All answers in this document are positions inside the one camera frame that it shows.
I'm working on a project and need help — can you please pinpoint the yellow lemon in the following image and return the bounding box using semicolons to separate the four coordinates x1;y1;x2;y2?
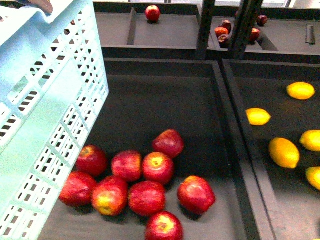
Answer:
305;166;320;190
245;108;272;126
299;129;320;152
268;137;300;169
286;82;316;100

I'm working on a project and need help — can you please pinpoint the black shelf post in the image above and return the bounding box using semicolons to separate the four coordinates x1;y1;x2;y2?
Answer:
194;0;215;60
228;0;263;60

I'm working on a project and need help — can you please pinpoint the black lemon tray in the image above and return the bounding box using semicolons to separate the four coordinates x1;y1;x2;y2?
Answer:
221;59;320;240

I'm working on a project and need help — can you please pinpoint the light blue plastic basket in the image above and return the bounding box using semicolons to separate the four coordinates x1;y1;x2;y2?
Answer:
0;0;109;240

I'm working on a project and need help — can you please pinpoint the person's hand on basket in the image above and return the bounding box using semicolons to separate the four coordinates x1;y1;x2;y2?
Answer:
27;0;53;14

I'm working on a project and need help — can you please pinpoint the red apple on back shelf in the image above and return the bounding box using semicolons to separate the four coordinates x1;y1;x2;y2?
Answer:
145;5;161;23

